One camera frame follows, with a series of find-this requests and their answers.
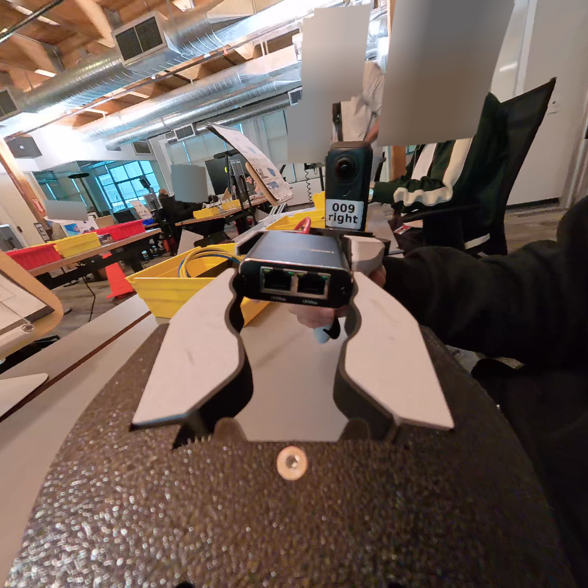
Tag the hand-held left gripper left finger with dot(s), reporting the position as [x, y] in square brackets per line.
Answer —
[193, 363]

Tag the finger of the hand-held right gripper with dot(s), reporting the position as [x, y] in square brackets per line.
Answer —
[246, 236]
[367, 252]

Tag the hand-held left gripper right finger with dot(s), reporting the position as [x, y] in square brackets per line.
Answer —
[395, 363]

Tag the black network adapter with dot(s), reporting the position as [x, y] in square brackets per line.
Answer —
[294, 285]

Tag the person's right forearm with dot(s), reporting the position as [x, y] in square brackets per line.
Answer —
[482, 285]

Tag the grey desk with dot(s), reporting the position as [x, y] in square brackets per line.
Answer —
[69, 413]

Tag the person's right hand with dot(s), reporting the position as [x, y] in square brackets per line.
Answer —
[317, 317]

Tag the wooden document stand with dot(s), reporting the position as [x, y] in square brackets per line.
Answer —
[41, 294]
[266, 179]

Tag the black monitor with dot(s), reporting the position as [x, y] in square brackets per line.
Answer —
[220, 177]

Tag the orange traffic cone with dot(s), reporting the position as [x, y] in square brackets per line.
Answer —
[120, 282]

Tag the red plastic bin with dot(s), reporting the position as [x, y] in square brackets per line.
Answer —
[32, 257]
[121, 229]

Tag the black office chair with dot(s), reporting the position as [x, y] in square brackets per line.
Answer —
[514, 160]

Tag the printed instruction sheet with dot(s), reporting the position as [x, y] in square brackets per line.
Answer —
[18, 303]

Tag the ceiling air vent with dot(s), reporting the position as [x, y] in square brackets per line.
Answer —
[140, 39]

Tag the black wall speaker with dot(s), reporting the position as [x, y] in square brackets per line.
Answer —
[23, 147]

